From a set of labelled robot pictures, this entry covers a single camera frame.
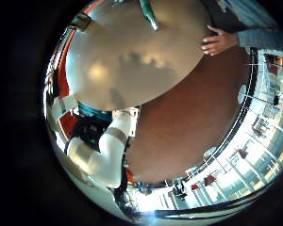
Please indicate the artificial flower bouquet green orange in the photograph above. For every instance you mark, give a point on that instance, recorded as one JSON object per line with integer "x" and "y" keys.
{"x": 149, "y": 14}

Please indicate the person in dark top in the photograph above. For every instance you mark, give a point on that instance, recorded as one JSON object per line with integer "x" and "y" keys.
{"x": 224, "y": 15}

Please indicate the teal bin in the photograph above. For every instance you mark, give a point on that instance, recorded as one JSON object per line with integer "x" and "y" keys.
{"x": 94, "y": 111}

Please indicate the orange red sofa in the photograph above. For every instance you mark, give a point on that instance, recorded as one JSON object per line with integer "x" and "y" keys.
{"x": 64, "y": 80}

